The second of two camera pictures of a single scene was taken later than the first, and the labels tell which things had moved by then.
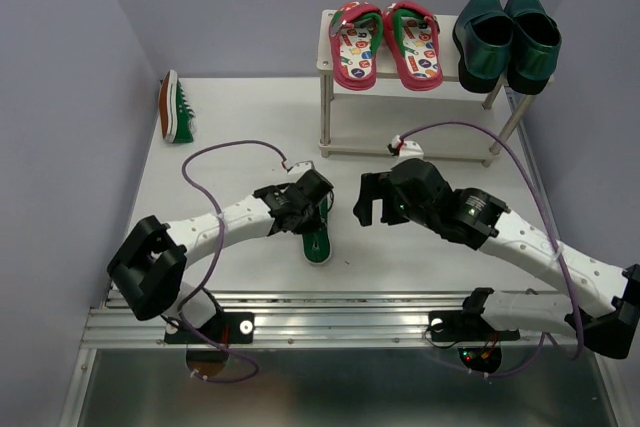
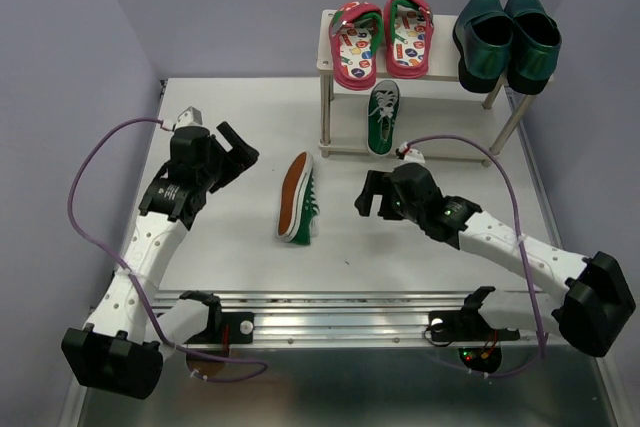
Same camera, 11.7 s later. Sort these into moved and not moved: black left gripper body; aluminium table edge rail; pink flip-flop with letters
Moved: black left gripper body; pink flip-flop with letters
Not moved: aluminium table edge rail
